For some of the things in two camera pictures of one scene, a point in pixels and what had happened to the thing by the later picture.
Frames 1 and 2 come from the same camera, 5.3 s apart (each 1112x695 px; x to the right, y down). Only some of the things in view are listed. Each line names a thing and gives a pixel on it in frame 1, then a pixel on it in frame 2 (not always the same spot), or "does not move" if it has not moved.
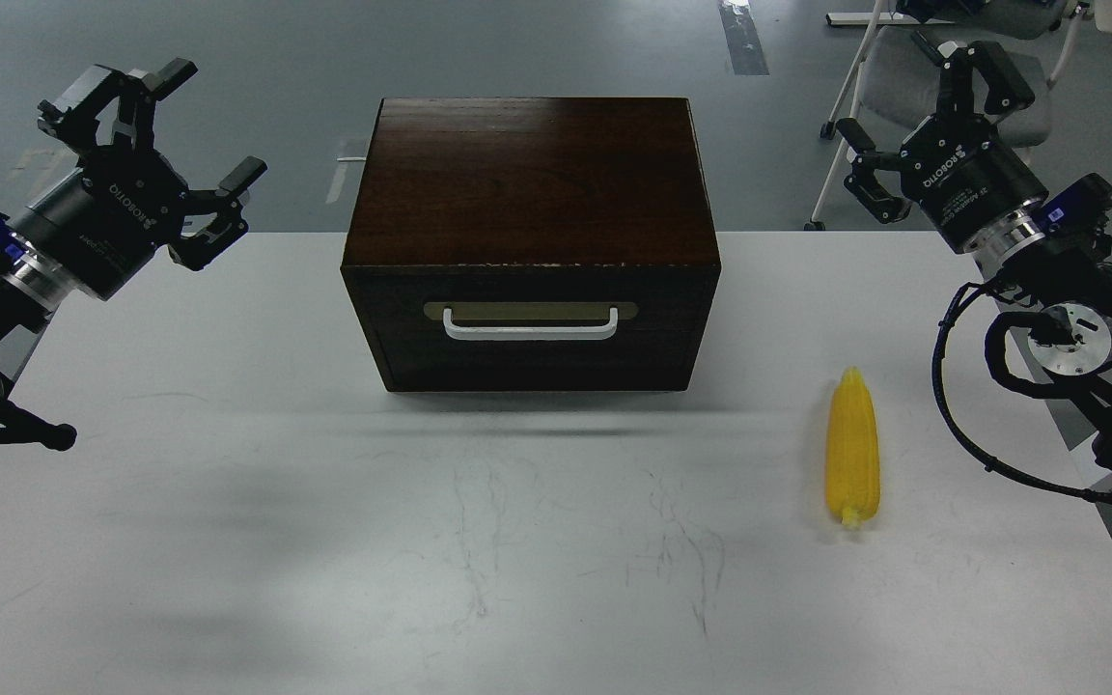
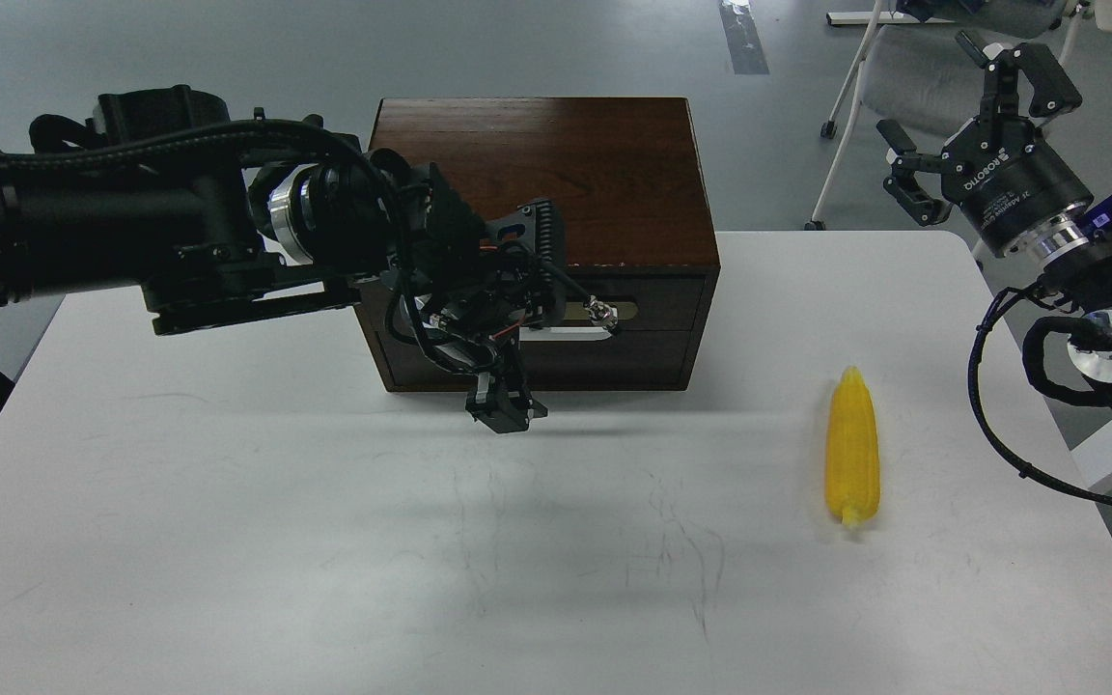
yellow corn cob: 853,462 does not move
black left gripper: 101,226 -> 470,287
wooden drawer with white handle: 534,327 does not move
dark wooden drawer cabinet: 533,243 does not move
